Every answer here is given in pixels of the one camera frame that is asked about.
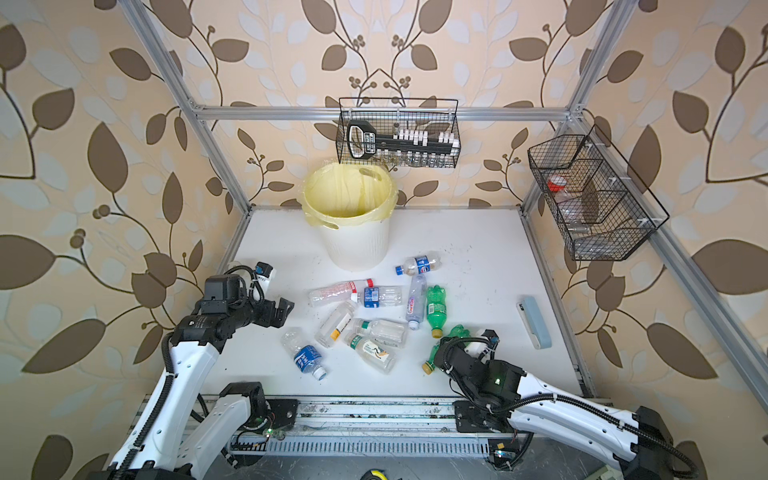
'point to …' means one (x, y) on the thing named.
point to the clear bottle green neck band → (387, 331)
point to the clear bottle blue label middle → (385, 296)
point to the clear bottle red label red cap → (335, 294)
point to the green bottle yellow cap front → (459, 331)
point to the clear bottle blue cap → (418, 265)
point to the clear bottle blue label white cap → (307, 357)
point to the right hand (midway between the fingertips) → (441, 349)
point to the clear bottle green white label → (383, 358)
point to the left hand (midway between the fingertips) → (275, 297)
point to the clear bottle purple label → (416, 300)
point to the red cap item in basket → (556, 183)
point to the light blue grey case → (534, 323)
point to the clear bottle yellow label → (334, 322)
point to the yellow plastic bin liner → (341, 194)
